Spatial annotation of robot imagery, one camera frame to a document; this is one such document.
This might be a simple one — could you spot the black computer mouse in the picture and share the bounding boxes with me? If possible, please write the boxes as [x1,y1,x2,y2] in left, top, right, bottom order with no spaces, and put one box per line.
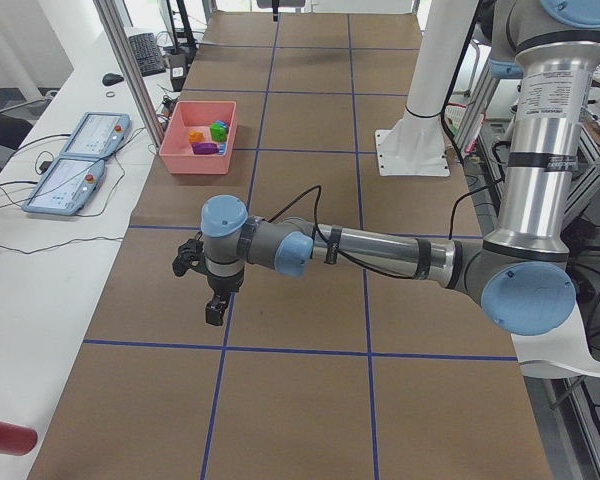
[102,73,124,87]

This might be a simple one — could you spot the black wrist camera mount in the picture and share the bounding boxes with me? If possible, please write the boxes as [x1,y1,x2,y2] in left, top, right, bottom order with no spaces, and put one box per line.
[172,238,208,277]

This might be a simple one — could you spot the orange toy block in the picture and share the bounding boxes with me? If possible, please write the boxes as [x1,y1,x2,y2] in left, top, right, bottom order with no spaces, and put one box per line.
[188,130,205,145]

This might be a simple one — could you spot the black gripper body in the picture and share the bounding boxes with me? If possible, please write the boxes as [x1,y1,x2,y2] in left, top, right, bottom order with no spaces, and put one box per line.
[205,259,244,302]

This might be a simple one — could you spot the purple long toy block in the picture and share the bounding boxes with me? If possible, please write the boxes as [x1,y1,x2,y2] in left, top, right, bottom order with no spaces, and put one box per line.
[191,142,219,155]

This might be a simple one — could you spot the green toy block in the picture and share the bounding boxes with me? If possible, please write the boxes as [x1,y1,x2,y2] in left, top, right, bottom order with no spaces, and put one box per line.
[209,123,228,143]

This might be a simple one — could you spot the red bottle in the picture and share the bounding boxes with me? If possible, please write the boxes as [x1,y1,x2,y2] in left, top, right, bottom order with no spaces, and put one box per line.
[0,421,38,456]

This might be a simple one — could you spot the lower teach pendant tablet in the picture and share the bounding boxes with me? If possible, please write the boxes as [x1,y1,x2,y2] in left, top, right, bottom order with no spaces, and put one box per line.
[21,157,105,216]

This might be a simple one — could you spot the black keyboard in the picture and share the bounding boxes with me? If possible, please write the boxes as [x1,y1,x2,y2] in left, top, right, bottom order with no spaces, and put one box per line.
[128,32,166,76]

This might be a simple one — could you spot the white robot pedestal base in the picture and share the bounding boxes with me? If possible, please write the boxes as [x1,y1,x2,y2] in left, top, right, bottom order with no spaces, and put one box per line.
[375,0,479,177]

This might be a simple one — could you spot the teach pendant tablet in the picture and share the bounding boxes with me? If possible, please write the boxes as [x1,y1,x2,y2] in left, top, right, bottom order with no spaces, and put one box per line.
[21,157,105,216]
[61,112,130,159]

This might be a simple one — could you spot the white plastic basket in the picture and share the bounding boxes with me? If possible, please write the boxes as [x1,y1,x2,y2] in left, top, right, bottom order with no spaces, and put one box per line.
[444,102,474,154]

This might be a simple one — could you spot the aluminium frame post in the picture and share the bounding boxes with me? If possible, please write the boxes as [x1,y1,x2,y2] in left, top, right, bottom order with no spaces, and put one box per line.
[93,0,164,150]

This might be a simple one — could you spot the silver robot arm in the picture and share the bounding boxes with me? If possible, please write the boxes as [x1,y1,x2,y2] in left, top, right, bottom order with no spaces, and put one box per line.
[194,12,485,344]

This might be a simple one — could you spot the pink plastic box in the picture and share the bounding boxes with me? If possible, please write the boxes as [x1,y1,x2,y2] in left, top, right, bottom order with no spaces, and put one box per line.
[159,101,238,175]

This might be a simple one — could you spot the upper teach pendant tablet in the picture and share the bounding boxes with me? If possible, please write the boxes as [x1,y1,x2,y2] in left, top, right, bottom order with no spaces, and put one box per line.
[61,112,130,159]

